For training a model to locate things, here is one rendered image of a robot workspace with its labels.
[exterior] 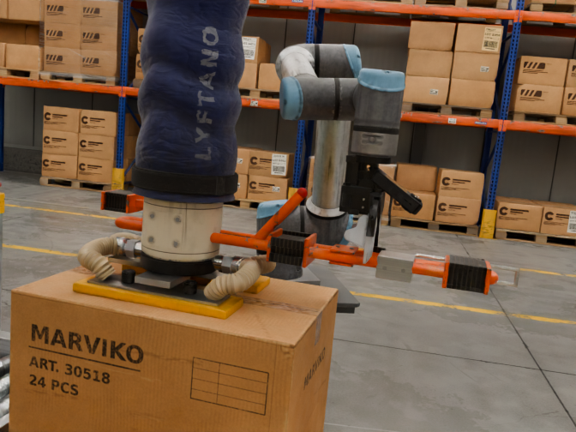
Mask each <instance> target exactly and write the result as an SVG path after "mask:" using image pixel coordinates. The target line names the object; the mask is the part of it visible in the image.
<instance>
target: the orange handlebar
mask: <svg viewBox="0 0 576 432"><path fill-rule="evenodd" d="M143 203H144V200H142V199H136V200H135V207H139V208H143ZM142 219H143V218H139V217H132V216H122V217H119V218H116V220H115V225H116V226H117V227H119V228H122V229H126V230H132V231H142ZM220 232H221V233H217V232H214V233H213V234H212V235H211V236H210V241H211V242H212V243H220V244H226V245H231V246H238V247H243V248H249V249H259V250H265V251H267V241H268V237H267V238H266V239H265V240H262V239H256V238H252V237H253V236H254V235H255V234H248V233H242V232H236V231H226V230H221V231H220ZM222 233H226V234H222ZM228 234H231V235H228ZM233 234H234V235H237V236H234V235H233ZM238 235H239V236H238ZM240 236H242V237H240ZM358 249H359V247H354V246H348V245H342V244H335V245H334V246H329V245H324V244H318V243H314V246H313V247H309V252H308V257H309V258H315V259H321V260H326V261H329V262H328V263H329V264H334V265H340V266H346V267H353V266H354V265H359V266H365V267H375V268H376V265H377V264H378V263H377V256H378V254H380V253H376V252H373V254H372V256H371V257H370V259H369V260H368V261H367V263H366V264H363V252H364V250H358ZM444 265H445V262H439V261H428V260H422V259H417V258H415V261H414V263H413V267H412V269H411V270H412V273H414V274H420V275H426V276H431V277H436V278H443V274H444ZM498 279H499V277H498V275H497V273H496V272H494V271H492V273H491V278H490V285H493V284H495V283H497V281H498Z"/></svg>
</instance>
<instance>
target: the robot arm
mask: <svg viewBox="0 0 576 432"><path fill-rule="evenodd" d="M275 70H276V73H277V76H278V78H279V79H280V80H281V82H280V88H279V108H280V114H281V116H282V118H284V119H286V120H292V121H296V120H317V124H316V138H315V163H314V177H313V191H312V196H310V198H308V200H307V202H306V206H297V207H296V208H295V209H294V210H293V211H292V212H291V213H290V214H289V215H288V216H287V217H286V218H285V219H284V220H283V221H282V222H281V223H280V224H279V226H278V227H277V228H276V229H275V230H274V231H276V230H278V229H279V228H282V229H283V230H288V231H298V232H304V233H310V234H313V233H317V238H316V243H318V244H324V245H329V246H334V245H335V244H342V245H347V244H348V243H349V242H350V243H354V244H356V245H357V246H359V247H362V248H364V252H363V264H366V263H367V261H368V260H369V259H370V257H371V256H372V254H373V248H374V246H377V247H378V242H379V236H380V229H381V216H382V212H383V208H384V202H385V194H386V193H388V194H389V195H390V196H391V197H392V198H394V200H396V201H397V202H398V203H399V204H401V206H402V208H404V210H406V211H407V212H408V213H412V214H414V215H416V214H417V213H418V212H419V211H420V210H421V209H422V207H423V203H422V200H421V199H419V198H418V196H417V195H414V194H413V193H410V192H409V191H407V190H406V189H405V188H403V187H402V186H401V185H400V184H398V183H397V182H396V181H395V180H393V179H392V178H391V177H390V176H388V174H386V173H385V172H384V171H383V170H381V169H380V168H379V164H381V165H390V163H391V158H389V156H396V154H397V146H398V139H399V126H400V118H401V111H402V103H403V96H404V89H405V74H404V73H402V72H398V71H390V70H381V69H362V64H361V57H360V52H359V50H358V48H357V47H356V46H355V45H345V44H342V45H331V44H300V45H290V46H288V47H286V48H284V50H282V51H281V52H280V54H278V56H277V59H276V62H275ZM351 121H354V125H353V133H352V142H351V151H352V152H353V153H357V154H356V155H348V147H349V139H350V130H351ZM367 165H370V167H369V170H367ZM287 201H288V200H277V201H265V202H262V203H261V204H260V205H259V206H258V208H257V216H256V233H257V232H258V231H259V230H260V229H261V228H262V227H263V226H264V225H265V224H266V223H267V222H268V220H270V218H272V216H274V214H276V212H278V210H280V208H282V206H283V205H284V204H285V203H286V202H287ZM359 214H363V216H361V217H360V218H359V219H358V221H357V223H355V224H353V220H352V218H353V215H359ZM261 276H267V277H269V278H273V279H282V280H291V279H298V278H300V277H302V276H303V269H302V266H294V265H288V264H283V263H278V262H276V267H275V268H274V270H272V272H270V273H264V274H261Z"/></svg>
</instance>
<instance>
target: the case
mask: <svg viewBox="0 0 576 432"><path fill-rule="evenodd" d="M94 274H95V273H93V272H91V271H90V270H87V269H86V268H85V267H82V266H79V267H76V268H73V269H70V270H68V271H65V272H62V273H58V274H55V275H52V276H50V277H48V278H45V279H41V280H38V281H35V282H32V283H30V284H27V285H23V286H21V287H18V288H15V289H13V290H11V310H10V361H9V432H323V429H324V421H325V412H326V404H327V390H328V382H329V373H330V365H331V357H332V349H333V334H334V326H335V318H336V310H337V302H338V294H339V290H338V289H334V288H329V287H324V286H318V285H309V284H304V283H298V282H293V281H288V280H282V279H273V278H270V284H269V285H268V286H266V287H265V288H264V289H263V290H262V291H260V292H259V293H258V294H252V293H248V292H238V293H237V294H234V293H232V294H231V296H234V297H241V298H242V299H243V306H242V307H241V308H240V309H238V310H237V311H236V312H235V313H233V314H232V315H231V316H229V317H228V318H227V319H226V320H223V319H218V318H213V317H209V316H204V315H195V314H190V313H186V312H181V311H176V310H172V309H163V308H159V307H154V306H149V305H145V304H140V303H132V302H127V301H122V300H117V299H113V298H108V297H100V296H94V295H90V294H86V293H81V292H76V291H73V284H74V282H77V281H79V280H82V279H85V278H88V277H90V276H93V275H94Z"/></svg>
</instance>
